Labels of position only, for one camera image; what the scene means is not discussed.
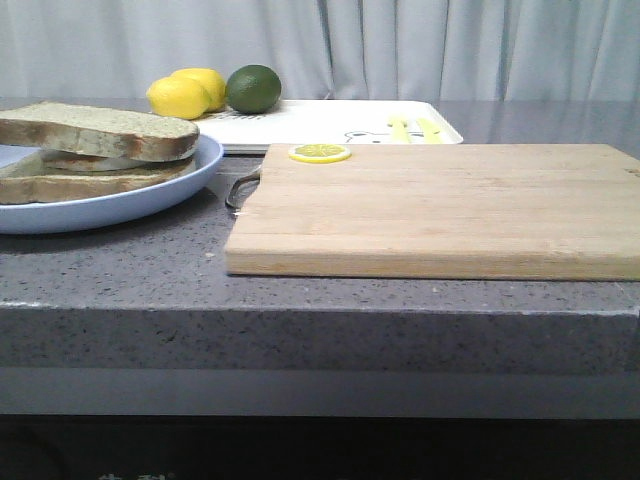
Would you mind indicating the cream bear tray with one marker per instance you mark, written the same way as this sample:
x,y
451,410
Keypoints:
x,y
327,121

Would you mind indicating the green lime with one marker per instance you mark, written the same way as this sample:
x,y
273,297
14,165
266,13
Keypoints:
x,y
253,89

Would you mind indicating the wooden cutting board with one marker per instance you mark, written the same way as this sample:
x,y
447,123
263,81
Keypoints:
x,y
489,211

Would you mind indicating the yellow lemon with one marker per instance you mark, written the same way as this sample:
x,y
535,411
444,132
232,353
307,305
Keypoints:
x,y
212,82
179,97

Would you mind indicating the lemon slice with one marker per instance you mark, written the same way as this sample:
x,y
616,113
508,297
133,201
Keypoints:
x,y
319,153

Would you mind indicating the light blue plate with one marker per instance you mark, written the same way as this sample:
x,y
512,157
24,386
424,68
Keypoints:
x,y
76,215

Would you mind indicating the metal board handle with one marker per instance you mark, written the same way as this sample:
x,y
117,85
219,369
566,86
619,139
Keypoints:
x,y
231,199

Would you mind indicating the bread slice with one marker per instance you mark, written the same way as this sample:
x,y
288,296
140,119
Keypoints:
x,y
99,131
30,181

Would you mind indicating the fried egg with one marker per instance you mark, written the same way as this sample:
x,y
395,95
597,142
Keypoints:
x,y
86,163

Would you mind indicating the rear yellow lemon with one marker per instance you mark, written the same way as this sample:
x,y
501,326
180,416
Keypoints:
x,y
212,82

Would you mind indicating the white curtain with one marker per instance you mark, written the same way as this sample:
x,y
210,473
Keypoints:
x,y
410,50

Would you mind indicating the front yellow lemon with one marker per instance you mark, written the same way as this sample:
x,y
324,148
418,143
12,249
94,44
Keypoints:
x,y
179,97

